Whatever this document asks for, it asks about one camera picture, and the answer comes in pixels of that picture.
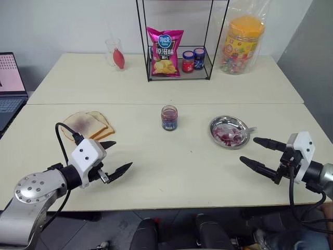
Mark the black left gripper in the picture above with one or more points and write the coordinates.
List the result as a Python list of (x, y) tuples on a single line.
[(97, 173)]

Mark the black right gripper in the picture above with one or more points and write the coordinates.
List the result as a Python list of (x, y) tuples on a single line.
[(288, 161)]

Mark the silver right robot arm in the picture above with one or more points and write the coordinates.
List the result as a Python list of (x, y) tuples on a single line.
[(323, 173)]

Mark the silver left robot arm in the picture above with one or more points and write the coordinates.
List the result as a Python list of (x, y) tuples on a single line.
[(31, 192)]

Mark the plain white bread slice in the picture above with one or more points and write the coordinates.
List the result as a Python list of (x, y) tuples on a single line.
[(100, 117)]

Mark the jam-stained white bread slice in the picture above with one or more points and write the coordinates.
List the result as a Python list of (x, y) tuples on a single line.
[(83, 123)]

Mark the open blueberry jam jar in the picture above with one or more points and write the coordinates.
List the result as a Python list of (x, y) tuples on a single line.
[(169, 119)]

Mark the blue lidded jar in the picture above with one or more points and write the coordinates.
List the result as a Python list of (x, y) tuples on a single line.
[(199, 60)]

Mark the red lidded jar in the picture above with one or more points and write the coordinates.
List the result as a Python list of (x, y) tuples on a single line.
[(187, 63)]

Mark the clear plastic spoon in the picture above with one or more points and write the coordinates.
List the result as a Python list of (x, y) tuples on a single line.
[(247, 131)]

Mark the round steel plate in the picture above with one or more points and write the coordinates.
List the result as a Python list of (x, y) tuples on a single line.
[(221, 123)]

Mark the dark rounded shape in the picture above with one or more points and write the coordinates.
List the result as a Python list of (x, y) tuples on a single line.
[(145, 234), (212, 233)]

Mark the grey sneaker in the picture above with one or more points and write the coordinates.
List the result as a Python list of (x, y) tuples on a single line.
[(261, 239)]

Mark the blue jeans leg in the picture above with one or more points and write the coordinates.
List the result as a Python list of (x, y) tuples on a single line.
[(299, 240)]

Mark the red bulb-shaped tool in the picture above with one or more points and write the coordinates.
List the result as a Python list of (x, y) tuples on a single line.
[(119, 60)]

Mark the clear drinking glass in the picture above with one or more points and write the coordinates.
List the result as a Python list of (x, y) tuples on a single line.
[(110, 49)]

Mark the orange-lidded candy jar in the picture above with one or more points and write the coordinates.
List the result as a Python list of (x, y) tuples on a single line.
[(242, 44)]

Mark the pink potato chips bag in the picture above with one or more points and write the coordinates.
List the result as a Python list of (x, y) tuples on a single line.
[(165, 52)]

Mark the open grey laptop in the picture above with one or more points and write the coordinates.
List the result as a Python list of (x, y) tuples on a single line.
[(10, 75)]

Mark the candy jar in plastic bag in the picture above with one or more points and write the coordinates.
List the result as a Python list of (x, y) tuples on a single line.
[(219, 15)]

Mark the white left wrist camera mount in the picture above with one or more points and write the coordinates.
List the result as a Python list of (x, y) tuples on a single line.
[(86, 153)]

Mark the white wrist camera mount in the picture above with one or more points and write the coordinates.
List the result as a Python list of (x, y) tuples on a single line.
[(303, 145), (86, 153)]

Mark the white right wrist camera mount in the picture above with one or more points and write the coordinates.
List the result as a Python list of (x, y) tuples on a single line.
[(303, 145)]

